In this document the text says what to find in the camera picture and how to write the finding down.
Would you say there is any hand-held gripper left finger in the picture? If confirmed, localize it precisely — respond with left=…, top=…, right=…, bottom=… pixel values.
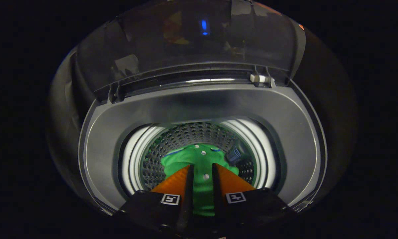
left=119, top=164, right=195, bottom=234

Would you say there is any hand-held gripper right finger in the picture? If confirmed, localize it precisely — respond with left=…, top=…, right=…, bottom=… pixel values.
left=212, top=162, right=289, bottom=233

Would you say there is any green polo shirt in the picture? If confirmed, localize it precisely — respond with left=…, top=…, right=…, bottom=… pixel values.
left=160, top=143, right=241, bottom=217

